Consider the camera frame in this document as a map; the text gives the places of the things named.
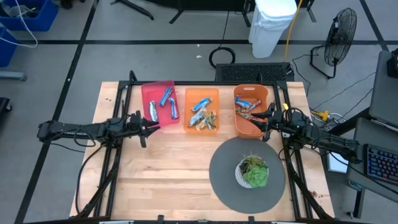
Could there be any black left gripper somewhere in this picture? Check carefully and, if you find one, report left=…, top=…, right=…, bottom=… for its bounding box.
left=126, top=110, right=162, bottom=149

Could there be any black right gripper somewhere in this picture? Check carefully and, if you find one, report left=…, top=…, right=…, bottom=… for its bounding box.
left=248, top=101, right=284, bottom=143

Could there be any blue white wrapper granola bar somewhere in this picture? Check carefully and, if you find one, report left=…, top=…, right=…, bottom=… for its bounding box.
left=187, top=107, right=208, bottom=127

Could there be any green orange wrapper granola bar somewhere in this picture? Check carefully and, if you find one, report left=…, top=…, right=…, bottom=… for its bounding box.
left=195, top=119, right=210, bottom=131

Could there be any green orange 100 cal bar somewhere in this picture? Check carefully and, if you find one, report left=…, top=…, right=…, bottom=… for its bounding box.
left=203, top=111, right=218, bottom=130

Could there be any blue yellow wrapper granola bar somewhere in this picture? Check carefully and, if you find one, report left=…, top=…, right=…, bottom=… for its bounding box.
left=190, top=96, right=213, bottom=113

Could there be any opaque orange bin with slot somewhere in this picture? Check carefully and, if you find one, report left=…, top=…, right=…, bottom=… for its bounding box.
left=233, top=84, right=270, bottom=139

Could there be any translucent pink bin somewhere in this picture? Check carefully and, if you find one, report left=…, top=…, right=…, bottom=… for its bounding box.
left=141, top=80, right=181, bottom=128

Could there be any black vented box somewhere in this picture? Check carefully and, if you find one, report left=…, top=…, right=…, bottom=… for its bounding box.
left=215, top=62, right=295, bottom=83

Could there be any green succulent plant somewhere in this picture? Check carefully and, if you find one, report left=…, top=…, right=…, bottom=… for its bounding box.
left=239, top=151, right=269, bottom=189

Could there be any yellow power plug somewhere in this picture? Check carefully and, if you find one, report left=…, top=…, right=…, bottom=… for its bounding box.
left=310, top=110, right=330, bottom=122

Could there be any translucent orange bin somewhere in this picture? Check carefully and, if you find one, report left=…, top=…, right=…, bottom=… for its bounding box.
left=183, top=87, right=221, bottom=134

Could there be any white triangle pattern pot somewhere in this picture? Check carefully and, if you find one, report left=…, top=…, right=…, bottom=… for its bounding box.
left=234, top=157, right=270, bottom=189

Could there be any grey round placemat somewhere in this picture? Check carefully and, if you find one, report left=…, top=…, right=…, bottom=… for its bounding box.
left=208, top=136, right=286, bottom=215

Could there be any white sheet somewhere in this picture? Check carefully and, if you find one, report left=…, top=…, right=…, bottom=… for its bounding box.
left=326, top=151, right=349, bottom=174

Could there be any white trash can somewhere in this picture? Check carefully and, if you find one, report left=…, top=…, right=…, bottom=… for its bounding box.
left=248, top=0, right=299, bottom=59

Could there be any dark grey desk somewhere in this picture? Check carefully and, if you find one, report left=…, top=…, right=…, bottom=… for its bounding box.
left=346, top=117, right=398, bottom=205

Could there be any black floor fan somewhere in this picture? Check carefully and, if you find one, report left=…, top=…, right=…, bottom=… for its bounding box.
left=309, top=7, right=358, bottom=80

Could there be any black light stand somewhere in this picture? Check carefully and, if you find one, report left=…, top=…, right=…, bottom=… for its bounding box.
left=109, top=0, right=155, bottom=21

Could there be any grey desk top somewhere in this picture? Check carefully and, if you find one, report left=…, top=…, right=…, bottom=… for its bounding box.
left=368, top=49, right=398, bottom=128

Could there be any black backlit keyboard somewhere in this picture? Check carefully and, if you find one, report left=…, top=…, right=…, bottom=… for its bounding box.
left=363, top=143, right=398, bottom=187

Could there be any black curtain partition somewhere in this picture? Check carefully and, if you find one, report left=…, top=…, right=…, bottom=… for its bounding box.
left=146, top=0, right=318, bottom=27

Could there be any black desk device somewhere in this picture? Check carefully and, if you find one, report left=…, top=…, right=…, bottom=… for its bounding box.
left=386, top=47, right=398, bottom=79

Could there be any grey floor bar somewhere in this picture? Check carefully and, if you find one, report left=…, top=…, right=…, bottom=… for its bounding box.
left=0, top=70, right=27, bottom=82

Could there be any black floor item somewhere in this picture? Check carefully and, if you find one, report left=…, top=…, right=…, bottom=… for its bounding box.
left=0, top=97, right=13, bottom=114

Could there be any blue storage bin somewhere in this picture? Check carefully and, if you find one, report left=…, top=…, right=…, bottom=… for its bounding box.
left=0, top=26, right=20, bottom=68
left=0, top=0, right=59, bottom=32

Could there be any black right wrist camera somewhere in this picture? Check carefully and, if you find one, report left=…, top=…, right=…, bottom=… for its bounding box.
left=272, top=109, right=285, bottom=125

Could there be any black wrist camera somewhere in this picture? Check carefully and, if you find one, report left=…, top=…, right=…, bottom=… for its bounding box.
left=130, top=111, right=144, bottom=125
left=272, top=109, right=285, bottom=125

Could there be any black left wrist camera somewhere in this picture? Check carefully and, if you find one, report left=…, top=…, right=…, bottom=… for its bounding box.
left=130, top=111, right=144, bottom=125

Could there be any black metal rig frame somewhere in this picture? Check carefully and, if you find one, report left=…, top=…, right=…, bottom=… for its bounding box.
left=74, top=70, right=336, bottom=224

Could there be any yellow hanging cable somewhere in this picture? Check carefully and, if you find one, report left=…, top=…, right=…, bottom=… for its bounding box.
left=282, top=0, right=304, bottom=62

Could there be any black coiled cable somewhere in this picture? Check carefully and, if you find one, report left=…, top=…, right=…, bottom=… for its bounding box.
left=208, top=45, right=236, bottom=70

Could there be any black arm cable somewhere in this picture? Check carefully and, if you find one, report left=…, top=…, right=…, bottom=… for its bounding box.
left=74, top=143, right=105, bottom=215

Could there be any white cable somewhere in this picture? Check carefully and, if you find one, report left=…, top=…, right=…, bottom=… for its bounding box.
left=0, top=0, right=39, bottom=49

